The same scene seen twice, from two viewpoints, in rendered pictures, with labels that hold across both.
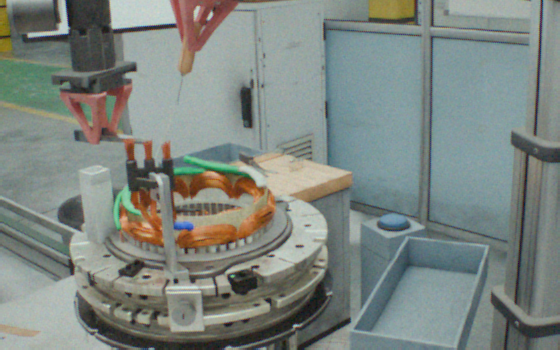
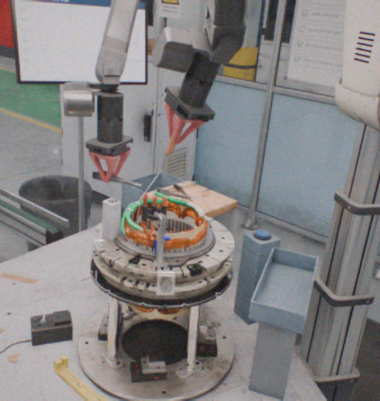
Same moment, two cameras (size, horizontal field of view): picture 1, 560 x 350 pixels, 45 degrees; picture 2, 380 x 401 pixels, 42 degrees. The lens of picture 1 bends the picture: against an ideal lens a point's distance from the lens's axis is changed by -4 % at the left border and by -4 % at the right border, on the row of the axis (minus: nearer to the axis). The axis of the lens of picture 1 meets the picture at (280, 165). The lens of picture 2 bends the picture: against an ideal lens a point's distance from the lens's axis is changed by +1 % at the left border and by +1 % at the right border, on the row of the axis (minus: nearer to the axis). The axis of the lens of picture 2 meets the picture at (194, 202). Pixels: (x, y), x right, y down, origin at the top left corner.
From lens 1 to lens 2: 0.31 m
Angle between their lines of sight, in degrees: 9
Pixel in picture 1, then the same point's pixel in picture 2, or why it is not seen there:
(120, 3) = (85, 64)
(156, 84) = not seen: hidden behind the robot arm
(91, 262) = (110, 253)
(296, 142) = (176, 153)
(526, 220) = (338, 242)
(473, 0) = (305, 71)
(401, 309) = (271, 288)
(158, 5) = not seen: hidden behind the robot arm
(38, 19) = (82, 110)
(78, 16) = (106, 111)
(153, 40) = not seen: hidden behind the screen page
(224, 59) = (135, 93)
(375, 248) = (251, 248)
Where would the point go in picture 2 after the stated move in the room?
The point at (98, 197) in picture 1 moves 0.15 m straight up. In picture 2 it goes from (114, 216) to (114, 149)
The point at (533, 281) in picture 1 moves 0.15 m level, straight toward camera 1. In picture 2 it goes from (338, 276) to (336, 308)
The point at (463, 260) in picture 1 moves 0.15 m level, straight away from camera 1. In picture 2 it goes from (303, 263) to (302, 236)
